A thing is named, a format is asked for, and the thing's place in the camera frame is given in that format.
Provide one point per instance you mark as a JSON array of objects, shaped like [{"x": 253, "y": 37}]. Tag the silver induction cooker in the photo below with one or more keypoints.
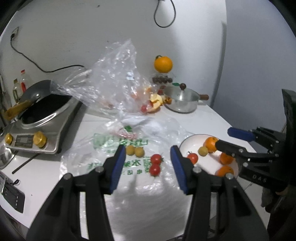
[{"x": 55, "y": 132}]

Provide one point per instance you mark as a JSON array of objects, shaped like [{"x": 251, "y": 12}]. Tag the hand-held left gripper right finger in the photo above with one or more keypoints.
[{"x": 178, "y": 166}]

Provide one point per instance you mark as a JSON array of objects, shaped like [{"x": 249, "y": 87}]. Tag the dark oil bottle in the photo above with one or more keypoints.
[{"x": 16, "y": 91}]

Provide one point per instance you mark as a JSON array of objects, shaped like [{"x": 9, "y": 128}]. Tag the dark flat electronic device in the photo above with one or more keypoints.
[{"x": 11, "y": 197}]

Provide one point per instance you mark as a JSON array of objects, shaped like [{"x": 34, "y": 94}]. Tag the black stick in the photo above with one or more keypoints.
[{"x": 24, "y": 164}]

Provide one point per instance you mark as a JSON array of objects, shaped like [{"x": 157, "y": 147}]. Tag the white wall outlet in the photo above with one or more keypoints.
[{"x": 15, "y": 32}]

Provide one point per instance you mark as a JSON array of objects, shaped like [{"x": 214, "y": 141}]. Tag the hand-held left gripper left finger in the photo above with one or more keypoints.
[{"x": 116, "y": 171}]

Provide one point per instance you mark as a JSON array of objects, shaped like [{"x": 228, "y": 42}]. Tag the grey refrigerator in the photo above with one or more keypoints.
[{"x": 254, "y": 58}]

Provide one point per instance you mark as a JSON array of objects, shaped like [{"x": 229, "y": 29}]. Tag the steel dome lid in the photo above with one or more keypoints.
[{"x": 5, "y": 155}]

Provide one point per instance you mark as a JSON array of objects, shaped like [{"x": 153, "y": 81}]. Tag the box of dark round fruits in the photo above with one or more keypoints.
[{"x": 161, "y": 80}]

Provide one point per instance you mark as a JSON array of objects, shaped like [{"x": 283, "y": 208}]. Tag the orange tangerine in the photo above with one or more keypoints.
[
  {"x": 223, "y": 171},
  {"x": 210, "y": 144},
  {"x": 225, "y": 160}
]

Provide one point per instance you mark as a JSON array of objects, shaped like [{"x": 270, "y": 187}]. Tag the small yellow round fruit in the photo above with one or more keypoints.
[
  {"x": 139, "y": 152},
  {"x": 130, "y": 150},
  {"x": 203, "y": 151}
]

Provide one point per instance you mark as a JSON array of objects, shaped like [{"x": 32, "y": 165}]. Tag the steel pot with lid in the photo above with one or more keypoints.
[{"x": 182, "y": 100}]

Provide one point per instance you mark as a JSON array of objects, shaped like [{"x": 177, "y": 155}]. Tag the flat green-printed plastic bag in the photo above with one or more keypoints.
[{"x": 138, "y": 197}]

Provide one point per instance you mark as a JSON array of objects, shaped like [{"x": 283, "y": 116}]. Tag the crumpled clear plastic bag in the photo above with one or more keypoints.
[{"x": 111, "y": 76}]

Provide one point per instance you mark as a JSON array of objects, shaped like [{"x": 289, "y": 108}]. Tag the red cherry tomato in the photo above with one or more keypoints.
[
  {"x": 144, "y": 108},
  {"x": 192, "y": 158},
  {"x": 156, "y": 159},
  {"x": 155, "y": 169}
]

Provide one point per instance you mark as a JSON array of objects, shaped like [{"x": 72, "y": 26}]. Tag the cut apple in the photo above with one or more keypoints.
[{"x": 156, "y": 102}]

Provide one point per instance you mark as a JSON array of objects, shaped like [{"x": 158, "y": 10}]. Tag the white plate with dark rim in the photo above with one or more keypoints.
[{"x": 196, "y": 142}]

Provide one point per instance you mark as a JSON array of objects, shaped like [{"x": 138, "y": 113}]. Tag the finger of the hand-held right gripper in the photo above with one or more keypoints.
[
  {"x": 231, "y": 149},
  {"x": 240, "y": 134}
]

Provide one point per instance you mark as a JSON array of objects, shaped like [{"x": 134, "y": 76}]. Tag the large orange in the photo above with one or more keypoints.
[{"x": 163, "y": 64}]

